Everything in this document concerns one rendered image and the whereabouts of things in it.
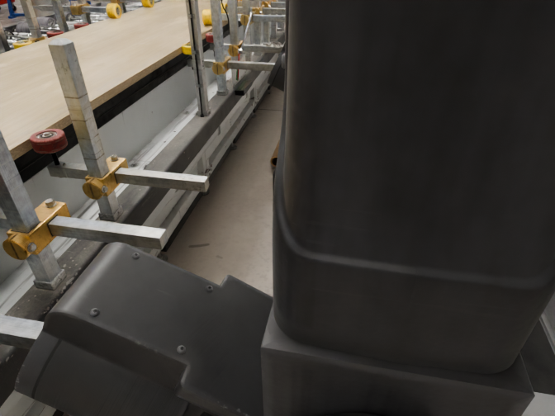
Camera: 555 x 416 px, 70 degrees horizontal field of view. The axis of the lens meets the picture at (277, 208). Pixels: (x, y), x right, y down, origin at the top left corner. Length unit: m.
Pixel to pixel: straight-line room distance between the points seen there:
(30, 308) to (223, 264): 1.15
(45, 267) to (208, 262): 1.14
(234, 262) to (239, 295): 1.81
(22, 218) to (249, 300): 0.75
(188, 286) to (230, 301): 0.02
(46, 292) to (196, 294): 0.84
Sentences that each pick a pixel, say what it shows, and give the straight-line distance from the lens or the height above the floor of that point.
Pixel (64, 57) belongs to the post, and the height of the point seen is 1.12.
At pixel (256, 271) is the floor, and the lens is 1.91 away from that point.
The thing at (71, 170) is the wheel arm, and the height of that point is 0.82.
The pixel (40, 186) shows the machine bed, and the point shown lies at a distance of 1.25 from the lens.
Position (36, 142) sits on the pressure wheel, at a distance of 1.15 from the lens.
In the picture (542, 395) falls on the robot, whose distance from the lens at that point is 0.38.
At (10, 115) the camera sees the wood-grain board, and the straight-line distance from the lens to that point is 1.38.
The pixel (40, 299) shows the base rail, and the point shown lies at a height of 0.70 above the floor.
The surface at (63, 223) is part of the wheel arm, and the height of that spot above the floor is 0.84.
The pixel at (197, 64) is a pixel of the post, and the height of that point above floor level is 0.91.
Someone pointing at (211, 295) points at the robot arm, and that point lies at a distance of 0.16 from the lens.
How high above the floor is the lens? 1.33
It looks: 35 degrees down
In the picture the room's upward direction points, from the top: straight up
